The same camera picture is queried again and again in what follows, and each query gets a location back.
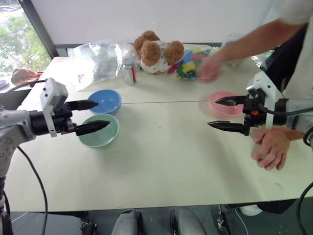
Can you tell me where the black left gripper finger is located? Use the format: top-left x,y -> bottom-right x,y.
66,99 -> 99,111
74,120 -> 111,137

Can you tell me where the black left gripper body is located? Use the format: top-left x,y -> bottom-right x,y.
51,102 -> 77,135

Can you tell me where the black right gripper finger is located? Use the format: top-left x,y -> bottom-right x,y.
207,120 -> 246,135
215,95 -> 249,107

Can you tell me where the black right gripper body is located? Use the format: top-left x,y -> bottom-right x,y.
242,88 -> 268,136

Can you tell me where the pink-red bowl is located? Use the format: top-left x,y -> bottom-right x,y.
199,91 -> 246,118

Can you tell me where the person's left hand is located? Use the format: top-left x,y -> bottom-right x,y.
251,127 -> 292,171

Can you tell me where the person's right hand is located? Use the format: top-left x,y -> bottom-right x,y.
199,55 -> 225,83

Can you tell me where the green bowl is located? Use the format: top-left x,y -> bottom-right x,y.
78,114 -> 120,149

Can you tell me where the blue bowl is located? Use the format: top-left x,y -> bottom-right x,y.
88,89 -> 123,117

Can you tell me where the clear plastic bag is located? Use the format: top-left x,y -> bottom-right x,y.
67,40 -> 123,93

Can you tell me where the small clear bottle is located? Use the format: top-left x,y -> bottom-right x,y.
122,58 -> 138,87

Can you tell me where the bag of colourful toys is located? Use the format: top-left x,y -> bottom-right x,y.
167,45 -> 221,82

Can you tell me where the red cloth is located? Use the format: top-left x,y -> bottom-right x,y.
10,68 -> 46,87

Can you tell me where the person's white-shirted torso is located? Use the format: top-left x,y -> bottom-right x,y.
260,0 -> 313,100

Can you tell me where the brown and white teddy bear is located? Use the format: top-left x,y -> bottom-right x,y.
133,30 -> 185,75

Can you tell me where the white shoe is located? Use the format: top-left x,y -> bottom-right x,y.
238,204 -> 264,217

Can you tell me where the dark rounded grey shape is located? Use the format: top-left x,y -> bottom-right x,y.
169,207 -> 206,235
111,210 -> 144,235

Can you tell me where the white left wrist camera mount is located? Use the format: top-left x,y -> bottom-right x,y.
40,77 -> 69,138

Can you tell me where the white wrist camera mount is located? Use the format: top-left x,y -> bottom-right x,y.
40,77 -> 69,138
246,71 -> 285,130

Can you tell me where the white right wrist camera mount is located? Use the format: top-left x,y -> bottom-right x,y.
246,71 -> 285,130

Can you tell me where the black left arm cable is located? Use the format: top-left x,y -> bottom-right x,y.
0,79 -> 49,235

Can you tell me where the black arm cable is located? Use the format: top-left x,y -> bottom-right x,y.
258,101 -> 313,235
0,79 -> 49,235

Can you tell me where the black window frame post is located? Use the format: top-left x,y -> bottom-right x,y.
18,0 -> 60,59

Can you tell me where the black metal bracket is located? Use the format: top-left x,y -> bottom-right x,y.
80,219 -> 99,235
216,210 -> 231,233

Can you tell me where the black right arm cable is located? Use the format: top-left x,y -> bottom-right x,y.
258,101 -> 313,235

